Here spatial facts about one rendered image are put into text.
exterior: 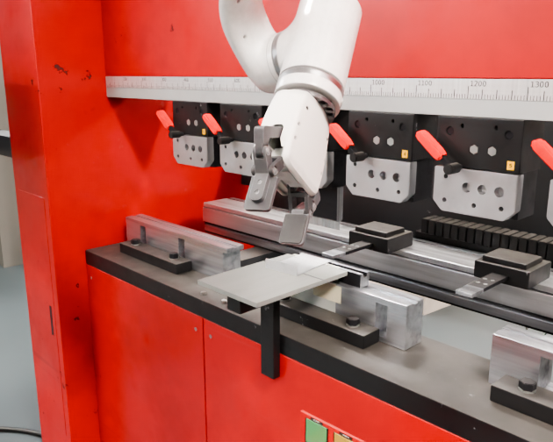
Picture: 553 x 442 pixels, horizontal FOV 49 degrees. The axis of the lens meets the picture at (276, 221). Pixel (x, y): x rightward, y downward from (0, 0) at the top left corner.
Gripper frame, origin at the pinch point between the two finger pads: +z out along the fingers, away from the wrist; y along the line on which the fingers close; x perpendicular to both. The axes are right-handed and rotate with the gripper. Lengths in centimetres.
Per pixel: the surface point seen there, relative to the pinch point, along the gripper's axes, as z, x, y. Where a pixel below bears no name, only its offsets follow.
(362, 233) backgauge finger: -31, -19, -76
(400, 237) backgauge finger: -32, -10, -78
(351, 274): -15, -13, -59
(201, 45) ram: -63, -55, -38
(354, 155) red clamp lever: -30.5, -8.6, -36.8
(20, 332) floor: -6, -249, -184
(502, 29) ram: -44, 18, -22
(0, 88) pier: -167, -342, -167
